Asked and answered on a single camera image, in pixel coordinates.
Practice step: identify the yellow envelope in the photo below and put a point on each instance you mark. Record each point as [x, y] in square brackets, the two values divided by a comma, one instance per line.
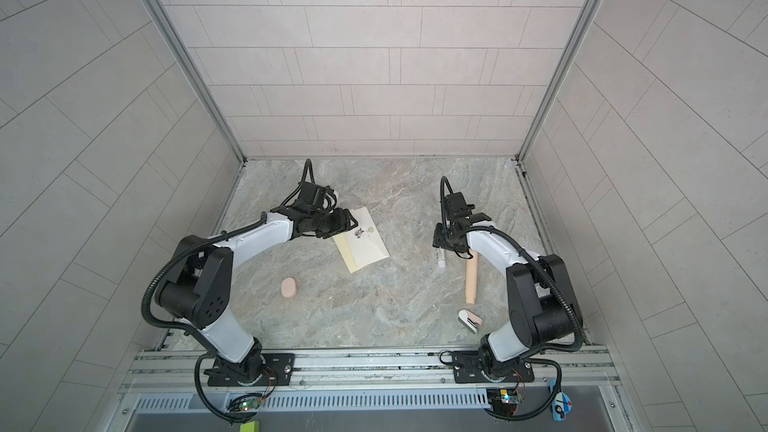
[343, 246]

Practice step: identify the pink oval eraser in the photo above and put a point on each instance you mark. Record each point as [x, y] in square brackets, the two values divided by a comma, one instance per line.
[289, 287]

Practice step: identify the beige toy microphone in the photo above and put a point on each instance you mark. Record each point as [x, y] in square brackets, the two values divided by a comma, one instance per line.
[471, 277]

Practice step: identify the right circuit board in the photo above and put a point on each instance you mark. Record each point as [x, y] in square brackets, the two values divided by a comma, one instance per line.
[504, 401]

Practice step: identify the aluminium rail frame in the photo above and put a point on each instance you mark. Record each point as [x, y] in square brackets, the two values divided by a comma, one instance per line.
[373, 389]

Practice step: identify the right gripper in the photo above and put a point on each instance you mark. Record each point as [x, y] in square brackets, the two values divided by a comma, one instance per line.
[438, 239]

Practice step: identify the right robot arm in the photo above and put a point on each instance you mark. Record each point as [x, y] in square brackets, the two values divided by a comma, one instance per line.
[543, 312]

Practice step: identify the circuit board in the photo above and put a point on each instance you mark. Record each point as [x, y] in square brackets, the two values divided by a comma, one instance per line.
[504, 401]
[248, 403]

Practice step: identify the pink white tape dispenser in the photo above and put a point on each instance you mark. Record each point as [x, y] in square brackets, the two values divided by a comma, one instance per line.
[470, 320]

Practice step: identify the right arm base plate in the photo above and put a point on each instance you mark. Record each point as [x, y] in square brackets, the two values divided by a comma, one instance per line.
[476, 367]

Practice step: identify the cream white envelope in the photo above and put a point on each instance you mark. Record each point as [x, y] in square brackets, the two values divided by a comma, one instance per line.
[365, 240]

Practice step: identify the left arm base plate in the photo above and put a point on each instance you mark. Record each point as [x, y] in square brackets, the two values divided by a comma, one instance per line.
[270, 369]

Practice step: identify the blue toy car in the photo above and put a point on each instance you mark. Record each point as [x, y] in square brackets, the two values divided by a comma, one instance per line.
[561, 404]

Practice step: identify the green sticky note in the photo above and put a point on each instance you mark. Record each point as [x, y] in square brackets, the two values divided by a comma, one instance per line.
[253, 426]

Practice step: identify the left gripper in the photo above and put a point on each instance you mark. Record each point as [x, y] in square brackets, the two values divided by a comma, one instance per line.
[342, 222]

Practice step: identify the left circuit board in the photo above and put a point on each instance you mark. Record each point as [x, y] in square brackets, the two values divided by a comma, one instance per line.
[248, 403]

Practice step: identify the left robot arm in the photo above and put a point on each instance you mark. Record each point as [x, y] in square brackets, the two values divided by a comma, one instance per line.
[191, 292]

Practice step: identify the white glue stick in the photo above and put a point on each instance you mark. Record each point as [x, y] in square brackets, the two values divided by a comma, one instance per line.
[441, 258]

